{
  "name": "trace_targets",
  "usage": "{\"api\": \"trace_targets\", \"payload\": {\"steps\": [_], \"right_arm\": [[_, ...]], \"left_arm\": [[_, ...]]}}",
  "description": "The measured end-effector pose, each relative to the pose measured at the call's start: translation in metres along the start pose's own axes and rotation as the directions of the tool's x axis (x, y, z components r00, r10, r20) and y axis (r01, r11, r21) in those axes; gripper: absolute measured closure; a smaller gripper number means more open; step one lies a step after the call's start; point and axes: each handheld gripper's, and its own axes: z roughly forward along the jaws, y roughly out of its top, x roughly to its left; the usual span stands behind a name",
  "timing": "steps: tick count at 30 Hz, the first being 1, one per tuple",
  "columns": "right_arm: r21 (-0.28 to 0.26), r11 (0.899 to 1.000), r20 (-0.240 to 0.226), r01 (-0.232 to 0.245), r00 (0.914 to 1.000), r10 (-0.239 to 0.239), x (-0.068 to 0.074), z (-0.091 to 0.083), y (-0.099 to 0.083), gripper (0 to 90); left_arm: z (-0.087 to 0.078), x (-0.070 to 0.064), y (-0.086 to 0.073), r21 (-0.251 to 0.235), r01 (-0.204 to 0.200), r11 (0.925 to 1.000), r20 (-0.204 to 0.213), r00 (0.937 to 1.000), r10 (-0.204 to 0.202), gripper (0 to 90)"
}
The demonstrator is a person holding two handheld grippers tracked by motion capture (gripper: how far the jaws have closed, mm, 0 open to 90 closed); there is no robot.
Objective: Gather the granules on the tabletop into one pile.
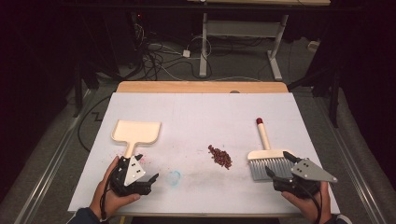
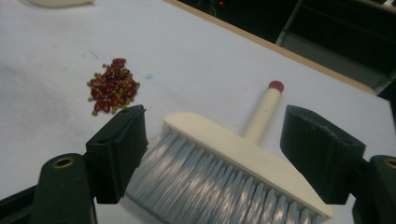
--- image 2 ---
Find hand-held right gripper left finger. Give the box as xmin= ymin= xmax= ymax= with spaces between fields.
xmin=85 ymin=105 xmax=149 ymax=204

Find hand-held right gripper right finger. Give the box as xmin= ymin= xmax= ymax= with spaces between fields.
xmin=279 ymin=105 xmax=366 ymax=205

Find pile of red beans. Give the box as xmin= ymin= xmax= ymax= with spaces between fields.
xmin=87 ymin=57 xmax=141 ymax=117

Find cream brush with grey bristles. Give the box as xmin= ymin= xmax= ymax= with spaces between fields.
xmin=125 ymin=79 xmax=334 ymax=224

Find cream plastic dustpan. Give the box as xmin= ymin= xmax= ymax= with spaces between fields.
xmin=26 ymin=0 xmax=96 ymax=8

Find white metal desk frame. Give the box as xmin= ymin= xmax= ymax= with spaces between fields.
xmin=276 ymin=0 xmax=396 ymax=95

